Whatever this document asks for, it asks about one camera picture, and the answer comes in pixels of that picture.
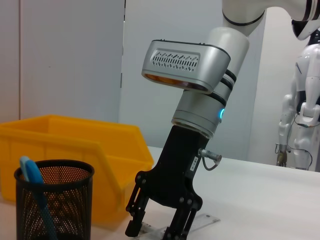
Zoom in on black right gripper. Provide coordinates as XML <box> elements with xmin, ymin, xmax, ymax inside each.
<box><xmin>124</xmin><ymin>124</ymin><xmax>210</xmax><ymax>240</ymax></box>

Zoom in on clear plastic ruler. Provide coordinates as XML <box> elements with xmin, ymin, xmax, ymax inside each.
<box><xmin>138</xmin><ymin>213</ymin><xmax>221</xmax><ymax>236</ymax></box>

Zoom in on blue scissors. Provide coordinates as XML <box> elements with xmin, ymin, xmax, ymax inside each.
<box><xmin>19</xmin><ymin>156</ymin><xmax>58</xmax><ymax>240</ymax></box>

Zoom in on black mesh pen holder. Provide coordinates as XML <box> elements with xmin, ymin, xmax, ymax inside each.
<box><xmin>14</xmin><ymin>159</ymin><xmax>95</xmax><ymax>240</ymax></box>

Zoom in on yellow plastic bin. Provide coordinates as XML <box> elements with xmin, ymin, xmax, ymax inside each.
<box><xmin>0</xmin><ymin>114</ymin><xmax>155</xmax><ymax>226</ymax></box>

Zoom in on white humanoid robot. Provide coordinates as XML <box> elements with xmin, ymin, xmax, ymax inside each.
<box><xmin>274</xmin><ymin>18</ymin><xmax>320</xmax><ymax>172</ymax></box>

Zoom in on right gripper cable with plug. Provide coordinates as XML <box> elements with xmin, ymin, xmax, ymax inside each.
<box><xmin>198</xmin><ymin>147</ymin><xmax>223</xmax><ymax>172</ymax></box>

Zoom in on right wrist camera housing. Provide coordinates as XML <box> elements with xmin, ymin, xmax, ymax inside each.
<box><xmin>141</xmin><ymin>39</ymin><xmax>231</xmax><ymax>95</ymax></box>

